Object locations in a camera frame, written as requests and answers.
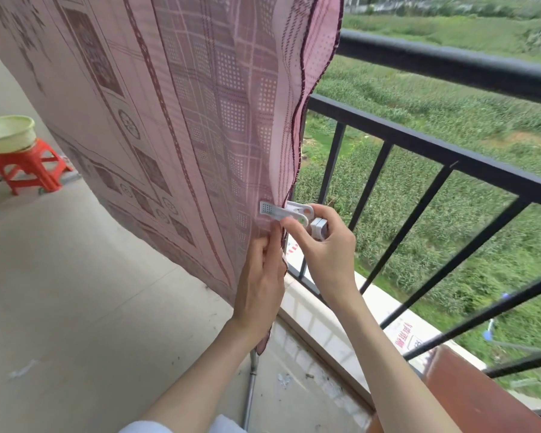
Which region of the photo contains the light green plastic basin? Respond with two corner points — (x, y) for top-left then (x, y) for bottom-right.
(0, 115), (37, 155)

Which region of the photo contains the person's left forearm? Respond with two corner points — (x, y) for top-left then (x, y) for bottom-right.
(140, 318), (264, 433)

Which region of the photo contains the grey metal pole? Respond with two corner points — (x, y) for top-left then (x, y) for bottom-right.
(241, 349), (260, 431)

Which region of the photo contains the black metal balcony railing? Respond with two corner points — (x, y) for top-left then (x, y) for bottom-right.
(290, 29), (541, 422)

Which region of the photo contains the red-brown tiled ledge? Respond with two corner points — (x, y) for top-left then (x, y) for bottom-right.
(369, 345), (541, 433)

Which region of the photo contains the grey street lamp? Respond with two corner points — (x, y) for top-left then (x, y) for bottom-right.
(483, 318), (541, 355)

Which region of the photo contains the white shirt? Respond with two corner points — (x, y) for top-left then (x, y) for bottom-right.
(119, 414), (247, 433)

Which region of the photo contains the pink patterned bed sheet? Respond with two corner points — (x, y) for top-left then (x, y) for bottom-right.
(0, 0), (345, 357)

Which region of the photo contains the white plastic clothes peg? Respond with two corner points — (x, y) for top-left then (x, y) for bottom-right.
(259, 200), (328, 242)

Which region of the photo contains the person's right hand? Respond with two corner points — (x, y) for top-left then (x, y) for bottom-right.
(281, 204), (359, 307)

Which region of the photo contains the person's right forearm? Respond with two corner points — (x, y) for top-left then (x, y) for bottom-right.
(327, 287), (463, 433)

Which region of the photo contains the person's left hand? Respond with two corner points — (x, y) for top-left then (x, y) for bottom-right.
(232, 219), (289, 344)

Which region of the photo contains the red plastic stool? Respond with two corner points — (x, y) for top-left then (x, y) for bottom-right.
(0, 139), (75, 196)

